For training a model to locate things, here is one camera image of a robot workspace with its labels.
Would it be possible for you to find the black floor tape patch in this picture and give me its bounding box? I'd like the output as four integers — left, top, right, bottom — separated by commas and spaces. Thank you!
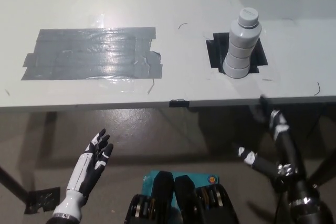
24, 186, 61, 215

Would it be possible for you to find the white ribbed plastic bottle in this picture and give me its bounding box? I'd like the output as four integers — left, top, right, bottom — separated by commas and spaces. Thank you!
222, 7, 263, 80

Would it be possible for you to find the small black tape piece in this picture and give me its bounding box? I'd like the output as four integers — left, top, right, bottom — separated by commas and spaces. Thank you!
169, 99, 190, 109

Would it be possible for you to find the robot torso black teal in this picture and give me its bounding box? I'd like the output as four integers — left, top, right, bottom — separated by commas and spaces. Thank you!
125, 170, 240, 224

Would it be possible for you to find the black diagonal table leg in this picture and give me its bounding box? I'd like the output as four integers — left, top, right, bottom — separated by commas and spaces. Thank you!
308, 148, 336, 187
0, 165, 30, 204

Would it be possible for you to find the black tape square patch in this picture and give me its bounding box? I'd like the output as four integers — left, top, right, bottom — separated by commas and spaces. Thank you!
206, 32, 269, 74

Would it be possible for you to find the grey duct tape patch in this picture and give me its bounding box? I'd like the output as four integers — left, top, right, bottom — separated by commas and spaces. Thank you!
20, 26, 164, 81

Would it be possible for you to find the robot right hand white black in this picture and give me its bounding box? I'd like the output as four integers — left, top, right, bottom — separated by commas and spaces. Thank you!
237, 109, 300, 188

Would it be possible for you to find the clear tape strip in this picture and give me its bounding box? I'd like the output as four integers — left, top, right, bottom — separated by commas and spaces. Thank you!
96, 76, 139, 94

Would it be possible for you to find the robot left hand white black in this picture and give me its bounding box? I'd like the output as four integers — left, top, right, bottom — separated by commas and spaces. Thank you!
53, 129, 114, 220

